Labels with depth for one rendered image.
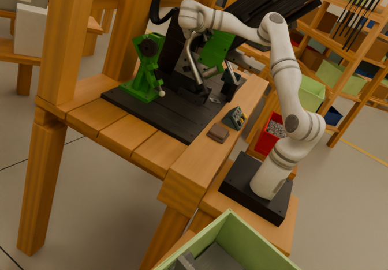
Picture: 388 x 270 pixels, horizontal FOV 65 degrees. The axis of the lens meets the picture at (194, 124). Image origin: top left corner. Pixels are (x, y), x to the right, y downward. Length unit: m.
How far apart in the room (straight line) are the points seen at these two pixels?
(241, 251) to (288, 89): 0.50
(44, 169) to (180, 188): 0.60
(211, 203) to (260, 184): 0.18
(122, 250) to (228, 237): 1.06
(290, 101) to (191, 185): 0.41
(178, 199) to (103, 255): 0.87
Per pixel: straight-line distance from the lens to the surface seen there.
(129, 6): 1.39
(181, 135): 1.20
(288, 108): 0.98
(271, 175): 1.05
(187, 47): 1.50
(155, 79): 1.37
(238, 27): 1.20
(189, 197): 1.05
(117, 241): 1.92
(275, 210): 1.09
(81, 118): 1.16
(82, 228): 1.94
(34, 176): 1.45
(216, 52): 1.50
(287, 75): 1.04
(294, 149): 1.01
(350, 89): 4.23
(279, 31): 1.16
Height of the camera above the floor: 1.51
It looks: 28 degrees down
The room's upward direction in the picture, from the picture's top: 23 degrees clockwise
